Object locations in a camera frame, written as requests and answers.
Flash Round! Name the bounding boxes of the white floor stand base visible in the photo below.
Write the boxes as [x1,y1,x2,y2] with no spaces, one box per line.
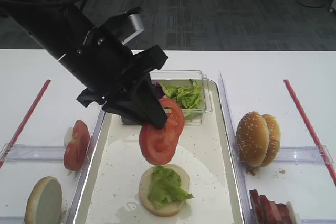
[297,0,326,8]

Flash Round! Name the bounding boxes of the left clear acrylic long divider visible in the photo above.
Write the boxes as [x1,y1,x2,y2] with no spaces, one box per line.
[65,109,106,223]

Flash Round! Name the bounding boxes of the front sesame bun top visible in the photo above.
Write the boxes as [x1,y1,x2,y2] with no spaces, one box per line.
[236,111,269,167]

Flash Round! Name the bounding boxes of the purple shredded cabbage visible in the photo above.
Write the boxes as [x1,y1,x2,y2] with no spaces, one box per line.
[152,82,165,99]

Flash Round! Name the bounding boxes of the right red tape strip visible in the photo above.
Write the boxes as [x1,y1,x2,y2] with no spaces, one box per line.
[284,79,335,184]

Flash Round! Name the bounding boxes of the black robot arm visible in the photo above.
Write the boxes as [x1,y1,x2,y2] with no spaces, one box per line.
[1,0,167,129]

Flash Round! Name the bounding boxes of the left clear acrylic cross divider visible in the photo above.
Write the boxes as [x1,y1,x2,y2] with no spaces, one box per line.
[1,144,65,162]

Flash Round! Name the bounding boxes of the right clear acrylic long divider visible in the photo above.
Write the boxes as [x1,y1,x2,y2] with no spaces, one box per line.
[218,71,255,223]

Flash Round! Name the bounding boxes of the left red tape strip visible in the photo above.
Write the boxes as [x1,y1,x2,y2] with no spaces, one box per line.
[0,79,51,167]

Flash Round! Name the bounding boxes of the bottom bun on tray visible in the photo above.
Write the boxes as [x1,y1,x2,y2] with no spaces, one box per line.
[139,164,194,217]

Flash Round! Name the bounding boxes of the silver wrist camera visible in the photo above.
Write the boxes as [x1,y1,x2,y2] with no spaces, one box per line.
[114,7,145,45]

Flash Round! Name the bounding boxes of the green lettuce in container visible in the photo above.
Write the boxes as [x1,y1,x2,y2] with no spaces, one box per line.
[160,79,202,109]

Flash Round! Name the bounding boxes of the sesame bun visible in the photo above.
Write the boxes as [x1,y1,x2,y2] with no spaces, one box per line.
[236,111,269,167]
[261,114,281,167]

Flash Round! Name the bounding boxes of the bun half on left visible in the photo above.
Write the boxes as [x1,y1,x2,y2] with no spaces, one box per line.
[24,176,62,223]

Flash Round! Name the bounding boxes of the green lettuce leaf on bun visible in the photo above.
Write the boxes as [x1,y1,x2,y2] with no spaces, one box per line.
[148,164,194,209]

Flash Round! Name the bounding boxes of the lower left clear divider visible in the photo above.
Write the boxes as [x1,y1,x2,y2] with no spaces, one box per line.
[0,216,24,224]

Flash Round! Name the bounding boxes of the right clear acrylic cross divider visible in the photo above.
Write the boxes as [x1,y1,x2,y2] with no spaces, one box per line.
[274,145,333,164]

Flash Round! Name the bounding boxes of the dark red meat slices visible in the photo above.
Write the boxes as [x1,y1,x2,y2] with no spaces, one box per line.
[249,189,294,224]

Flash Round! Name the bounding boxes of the remaining red tomato slices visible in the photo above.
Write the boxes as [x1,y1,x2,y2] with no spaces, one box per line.
[64,120,90,171]

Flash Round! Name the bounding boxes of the white holder behind tomatoes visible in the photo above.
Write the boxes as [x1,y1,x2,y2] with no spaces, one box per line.
[64,127,73,147]

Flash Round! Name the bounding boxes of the red tape strip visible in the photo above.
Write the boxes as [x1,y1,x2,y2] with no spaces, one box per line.
[0,79,51,167]
[284,79,335,184]

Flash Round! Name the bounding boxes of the white serving tray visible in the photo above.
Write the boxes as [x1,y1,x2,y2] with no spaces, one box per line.
[75,80,242,223]

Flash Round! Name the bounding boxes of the rear sesame bun top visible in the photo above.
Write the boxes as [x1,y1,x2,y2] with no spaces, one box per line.
[261,114,281,167]

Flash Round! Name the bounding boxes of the white holder behind meat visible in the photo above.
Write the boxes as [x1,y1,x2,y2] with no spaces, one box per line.
[286,201,302,224]

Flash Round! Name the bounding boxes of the clear acrylic cross divider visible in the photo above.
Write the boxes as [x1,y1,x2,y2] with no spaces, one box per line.
[274,145,333,164]
[1,144,65,162]

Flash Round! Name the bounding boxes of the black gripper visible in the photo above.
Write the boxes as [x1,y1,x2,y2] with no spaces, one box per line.
[57,19,167,129]

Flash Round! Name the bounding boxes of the clear acrylic long divider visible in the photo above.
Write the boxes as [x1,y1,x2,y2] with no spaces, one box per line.
[65,109,106,223]
[218,71,255,223]

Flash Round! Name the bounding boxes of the clear plastic salad container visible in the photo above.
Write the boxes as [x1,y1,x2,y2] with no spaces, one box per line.
[120,70,213,126]

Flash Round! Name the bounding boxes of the lower right clear divider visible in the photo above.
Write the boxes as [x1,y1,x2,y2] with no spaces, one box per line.
[300,219,336,224]

